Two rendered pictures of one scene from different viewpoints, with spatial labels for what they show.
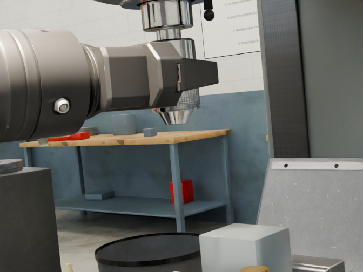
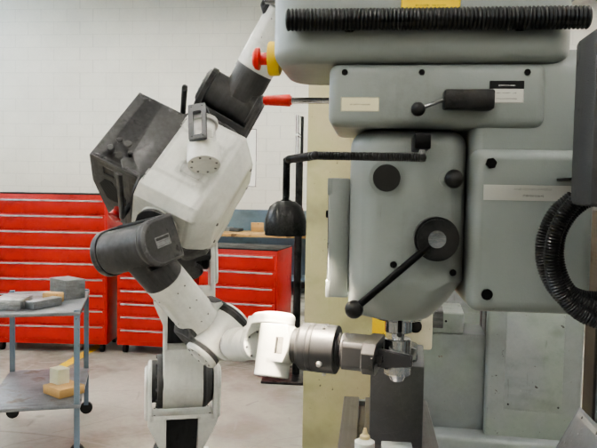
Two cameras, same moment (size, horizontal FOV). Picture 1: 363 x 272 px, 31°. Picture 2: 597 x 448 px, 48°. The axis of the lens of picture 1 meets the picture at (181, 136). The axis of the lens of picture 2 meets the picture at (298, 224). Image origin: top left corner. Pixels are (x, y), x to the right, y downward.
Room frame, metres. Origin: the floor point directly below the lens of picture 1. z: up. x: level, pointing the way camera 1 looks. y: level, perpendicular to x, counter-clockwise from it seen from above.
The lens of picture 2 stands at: (-0.23, -0.83, 1.53)
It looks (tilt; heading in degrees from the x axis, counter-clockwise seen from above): 3 degrees down; 53
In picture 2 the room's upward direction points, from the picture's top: 1 degrees clockwise
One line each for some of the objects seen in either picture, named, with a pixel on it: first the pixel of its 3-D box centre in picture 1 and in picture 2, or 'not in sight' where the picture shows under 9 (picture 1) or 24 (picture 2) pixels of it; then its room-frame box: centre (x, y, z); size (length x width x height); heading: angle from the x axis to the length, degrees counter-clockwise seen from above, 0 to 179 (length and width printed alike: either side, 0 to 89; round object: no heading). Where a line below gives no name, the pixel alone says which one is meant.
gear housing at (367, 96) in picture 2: not in sight; (428, 104); (0.64, -0.03, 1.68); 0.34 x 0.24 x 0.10; 137
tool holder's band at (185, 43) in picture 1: (169, 46); (398, 340); (0.61, 0.00, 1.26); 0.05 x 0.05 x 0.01
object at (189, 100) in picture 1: (173, 81); (397, 358); (0.61, 0.00, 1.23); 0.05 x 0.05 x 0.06
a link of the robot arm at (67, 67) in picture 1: (85, 84); (347, 352); (0.56, 0.08, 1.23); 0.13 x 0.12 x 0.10; 36
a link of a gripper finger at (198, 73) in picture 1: (192, 73); (394, 360); (0.58, -0.01, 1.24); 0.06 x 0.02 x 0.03; 126
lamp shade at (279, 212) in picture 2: not in sight; (285, 217); (0.44, 0.11, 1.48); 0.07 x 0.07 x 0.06
